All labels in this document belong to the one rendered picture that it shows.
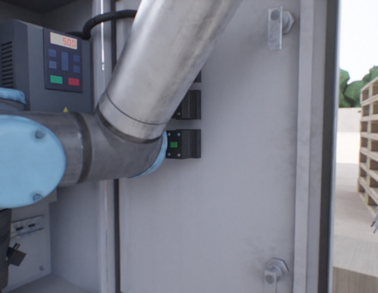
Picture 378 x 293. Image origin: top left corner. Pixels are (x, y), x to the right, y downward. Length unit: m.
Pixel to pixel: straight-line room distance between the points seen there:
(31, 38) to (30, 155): 0.26
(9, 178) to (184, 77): 0.20
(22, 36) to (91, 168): 0.27
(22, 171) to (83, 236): 0.38
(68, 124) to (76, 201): 0.34
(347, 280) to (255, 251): 1.21
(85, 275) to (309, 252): 0.46
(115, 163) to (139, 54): 0.14
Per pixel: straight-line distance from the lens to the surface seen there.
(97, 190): 0.60
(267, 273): 0.43
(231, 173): 0.45
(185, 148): 0.43
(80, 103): 0.57
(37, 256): 0.77
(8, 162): 0.32
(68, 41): 0.57
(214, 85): 0.46
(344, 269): 1.64
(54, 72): 0.55
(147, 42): 0.30
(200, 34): 0.29
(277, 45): 0.40
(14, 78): 0.55
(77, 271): 0.73
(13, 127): 0.32
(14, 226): 0.73
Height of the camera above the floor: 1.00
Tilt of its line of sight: 4 degrees down
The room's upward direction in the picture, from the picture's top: straight up
